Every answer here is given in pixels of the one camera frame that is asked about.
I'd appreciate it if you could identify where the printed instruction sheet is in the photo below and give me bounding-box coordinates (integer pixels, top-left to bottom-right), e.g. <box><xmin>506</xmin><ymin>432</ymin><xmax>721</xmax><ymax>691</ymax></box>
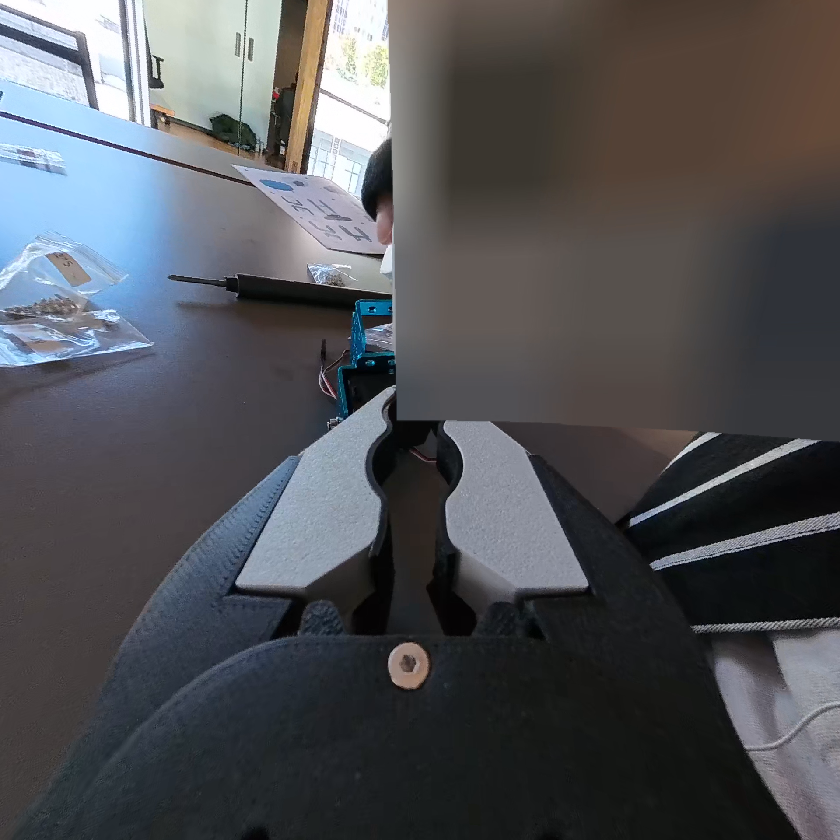
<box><xmin>233</xmin><ymin>164</ymin><xmax>390</xmax><ymax>256</ymax></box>

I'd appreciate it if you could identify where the glass wall panel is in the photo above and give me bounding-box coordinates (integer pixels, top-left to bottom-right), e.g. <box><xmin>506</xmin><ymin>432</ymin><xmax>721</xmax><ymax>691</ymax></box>
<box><xmin>140</xmin><ymin>0</ymin><xmax>284</xmax><ymax>155</ymax></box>

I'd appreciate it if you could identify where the dark green bag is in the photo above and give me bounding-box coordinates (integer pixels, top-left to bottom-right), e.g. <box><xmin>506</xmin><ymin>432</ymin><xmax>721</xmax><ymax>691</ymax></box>
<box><xmin>209</xmin><ymin>113</ymin><xmax>258</xmax><ymax>149</ymax></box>

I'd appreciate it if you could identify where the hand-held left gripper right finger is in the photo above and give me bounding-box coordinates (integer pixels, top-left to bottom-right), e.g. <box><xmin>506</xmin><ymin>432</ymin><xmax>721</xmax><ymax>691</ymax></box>
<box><xmin>434</xmin><ymin>420</ymin><xmax>590</xmax><ymax>636</ymax></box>

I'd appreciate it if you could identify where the adjoining grey desk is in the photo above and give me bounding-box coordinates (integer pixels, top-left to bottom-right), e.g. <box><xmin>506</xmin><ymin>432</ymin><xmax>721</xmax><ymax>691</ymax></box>
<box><xmin>0</xmin><ymin>79</ymin><xmax>260</xmax><ymax>188</ymax></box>

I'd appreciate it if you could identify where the light wooden post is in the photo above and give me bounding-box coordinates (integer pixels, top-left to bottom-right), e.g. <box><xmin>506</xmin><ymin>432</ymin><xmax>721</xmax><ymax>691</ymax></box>
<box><xmin>283</xmin><ymin>0</ymin><xmax>333</xmax><ymax>177</ymax></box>

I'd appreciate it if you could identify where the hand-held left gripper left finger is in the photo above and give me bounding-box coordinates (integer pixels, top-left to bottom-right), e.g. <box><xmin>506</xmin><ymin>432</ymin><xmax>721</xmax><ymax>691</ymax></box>
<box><xmin>234</xmin><ymin>386</ymin><xmax>399</xmax><ymax>636</ymax></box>

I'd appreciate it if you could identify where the small clear plastic bag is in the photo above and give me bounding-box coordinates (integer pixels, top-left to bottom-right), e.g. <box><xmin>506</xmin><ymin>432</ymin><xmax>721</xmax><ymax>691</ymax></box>
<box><xmin>0</xmin><ymin>143</ymin><xmax>68</xmax><ymax>176</ymax></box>

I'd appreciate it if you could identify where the person in striped shirt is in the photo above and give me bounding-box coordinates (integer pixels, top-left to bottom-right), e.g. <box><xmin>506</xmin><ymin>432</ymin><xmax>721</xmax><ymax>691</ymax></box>
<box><xmin>617</xmin><ymin>430</ymin><xmax>840</xmax><ymax>636</ymax></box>

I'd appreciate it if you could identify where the black screwdriver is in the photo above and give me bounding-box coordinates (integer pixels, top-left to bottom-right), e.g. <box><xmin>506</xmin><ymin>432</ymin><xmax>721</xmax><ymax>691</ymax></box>
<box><xmin>168</xmin><ymin>272</ymin><xmax>395</xmax><ymax>309</ymax></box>

